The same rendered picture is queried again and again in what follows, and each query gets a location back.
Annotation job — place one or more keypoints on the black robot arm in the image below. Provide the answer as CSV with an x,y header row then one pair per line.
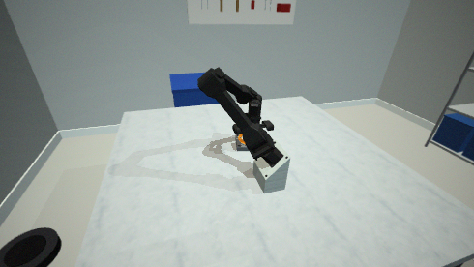
x,y
214,84

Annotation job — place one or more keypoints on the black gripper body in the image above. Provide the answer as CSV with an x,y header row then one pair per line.
x,y
255,119

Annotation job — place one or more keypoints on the orange round plate with tab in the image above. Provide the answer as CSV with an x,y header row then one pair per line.
x,y
240,138

